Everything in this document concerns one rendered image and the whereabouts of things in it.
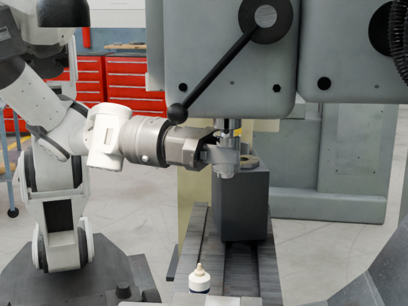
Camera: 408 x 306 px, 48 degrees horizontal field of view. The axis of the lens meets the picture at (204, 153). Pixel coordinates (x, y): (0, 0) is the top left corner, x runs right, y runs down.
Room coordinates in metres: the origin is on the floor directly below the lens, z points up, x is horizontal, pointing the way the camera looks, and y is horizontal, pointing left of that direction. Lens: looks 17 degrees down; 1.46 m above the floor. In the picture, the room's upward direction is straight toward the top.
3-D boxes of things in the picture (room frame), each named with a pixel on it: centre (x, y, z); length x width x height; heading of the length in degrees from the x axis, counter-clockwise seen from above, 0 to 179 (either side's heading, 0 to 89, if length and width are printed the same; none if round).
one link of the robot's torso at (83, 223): (1.48, 0.50, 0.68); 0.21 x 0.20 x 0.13; 17
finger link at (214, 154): (0.71, -0.03, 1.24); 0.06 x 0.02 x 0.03; 67
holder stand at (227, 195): (1.17, -0.09, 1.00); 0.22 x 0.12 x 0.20; 5
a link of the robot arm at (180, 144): (0.78, 0.05, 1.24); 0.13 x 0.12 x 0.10; 157
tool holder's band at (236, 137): (0.74, -0.04, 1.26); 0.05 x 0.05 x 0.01
